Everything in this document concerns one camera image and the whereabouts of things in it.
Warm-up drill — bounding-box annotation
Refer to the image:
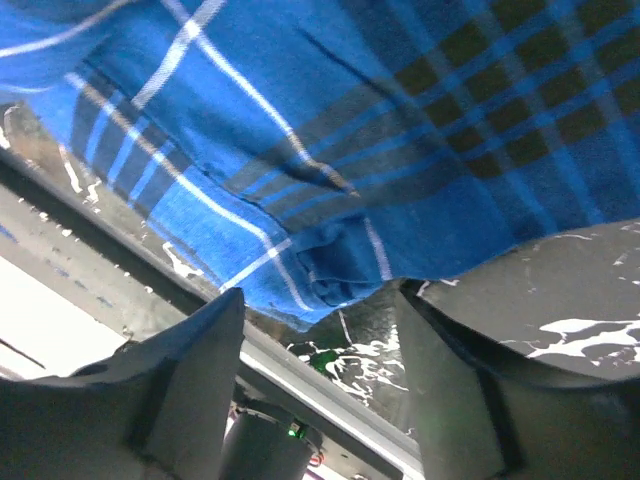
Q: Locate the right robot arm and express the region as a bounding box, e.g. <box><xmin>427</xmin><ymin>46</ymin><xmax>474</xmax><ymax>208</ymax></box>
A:
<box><xmin>1</xmin><ymin>281</ymin><xmax>639</xmax><ymax>479</ymax></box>

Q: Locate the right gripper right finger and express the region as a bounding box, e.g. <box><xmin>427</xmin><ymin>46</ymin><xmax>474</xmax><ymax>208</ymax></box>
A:
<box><xmin>395</xmin><ymin>280</ymin><xmax>639</xmax><ymax>479</ymax></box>

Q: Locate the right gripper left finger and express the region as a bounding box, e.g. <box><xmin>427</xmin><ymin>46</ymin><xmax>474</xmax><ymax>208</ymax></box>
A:
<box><xmin>1</xmin><ymin>288</ymin><xmax>245</xmax><ymax>479</ymax></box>

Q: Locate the blue plaid shirt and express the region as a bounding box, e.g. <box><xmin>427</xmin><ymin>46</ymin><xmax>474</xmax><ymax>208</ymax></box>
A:
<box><xmin>1</xmin><ymin>1</ymin><xmax>639</xmax><ymax>331</ymax></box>

